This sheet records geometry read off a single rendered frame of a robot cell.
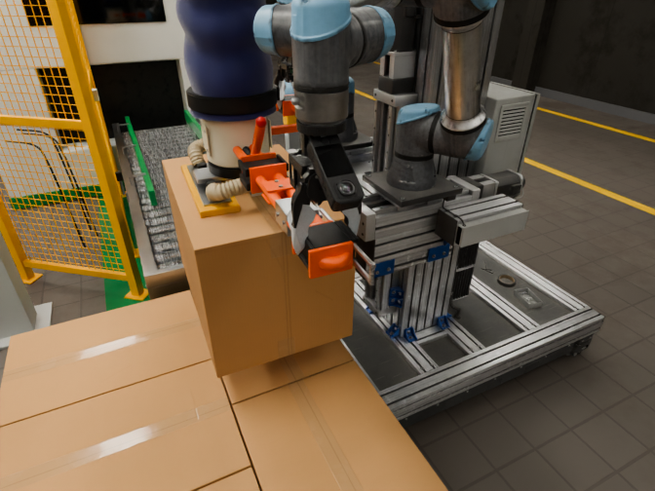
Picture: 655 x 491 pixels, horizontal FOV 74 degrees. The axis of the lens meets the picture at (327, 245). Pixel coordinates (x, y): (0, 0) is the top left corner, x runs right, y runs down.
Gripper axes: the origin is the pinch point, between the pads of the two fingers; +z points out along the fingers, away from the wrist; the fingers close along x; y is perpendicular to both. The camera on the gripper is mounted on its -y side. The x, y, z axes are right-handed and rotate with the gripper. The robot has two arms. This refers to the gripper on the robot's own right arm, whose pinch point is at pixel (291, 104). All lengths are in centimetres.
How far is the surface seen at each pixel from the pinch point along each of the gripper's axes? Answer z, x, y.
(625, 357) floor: 121, 144, 62
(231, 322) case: 37, -39, 60
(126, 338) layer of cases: 66, -68, 18
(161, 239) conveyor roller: 66, -51, -47
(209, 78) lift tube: -17, -33, 38
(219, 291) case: 27, -41, 60
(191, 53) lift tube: -22, -35, 34
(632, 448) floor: 121, 101, 96
